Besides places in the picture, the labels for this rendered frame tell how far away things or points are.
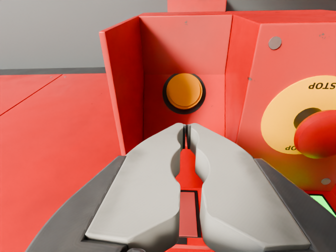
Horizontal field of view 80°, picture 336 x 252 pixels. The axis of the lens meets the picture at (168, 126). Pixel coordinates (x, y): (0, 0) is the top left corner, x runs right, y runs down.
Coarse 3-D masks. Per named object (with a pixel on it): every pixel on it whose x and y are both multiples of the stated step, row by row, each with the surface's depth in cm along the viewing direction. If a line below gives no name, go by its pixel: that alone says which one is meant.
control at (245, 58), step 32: (128, 32) 16; (160, 32) 20; (192, 32) 20; (224, 32) 20; (256, 32) 13; (288, 32) 13; (320, 32) 13; (128, 64) 16; (160, 64) 22; (192, 64) 22; (224, 64) 22; (256, 64) 14; (288, 64) 14; (320, 64) 14; (128, 96) 16; (160, 96) 22; (224, 96) 22; (256, 96) 15; (128, 128) 16; (160, 128) 22; (224, 128) 22; (256, 128) 17; (288, 160) 19; (320, 160) 18; (320, 192) 20
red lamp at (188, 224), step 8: (184, 192) 20; (192, 192) 20; (184, 200) 20; (192, 200) 20; (184, 208) 19; (192, 208) 19; (184, 216) 18; (192, 216) 18; (184, 224) 18; (192, 224) 18; (184, 232) 17; (192, 232) 17
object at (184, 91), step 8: (176, 80) 21; (184, 80) 21; (192, 80) 21; (168, 88) 22; (176, 88) 21; (184, 88) 21; (192, 88) 21; (200, 88) 21; (168, 96) 21; (176, 96) 21; (184, 96) 21; (192, 96) 21; (200, 96) 21; (176, 104) 21; (184, 104) 21; (192, 104) 21
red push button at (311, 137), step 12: (312, 108) 15; (300, 120) 15; (312, 120) 14; (324, 120) 13; (300, 132) 14; (312, 132) 14; (324, 132) 13; (300, 144) 14; (312, 144) 14; (324, 144) 14; (312, 156) 15; (324, 156) 15
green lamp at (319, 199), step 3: (312, 195) 20; (315, 198) 20; (318, 198) 20; (321, 198) 20; (318, 201) 19; (321, 201) 19; (324, 201) 19; (321, 204) 19; (324, 204) 19; (327, 204) 19; (327, 207) 19; (330, 210) 18; (333, 213) 18
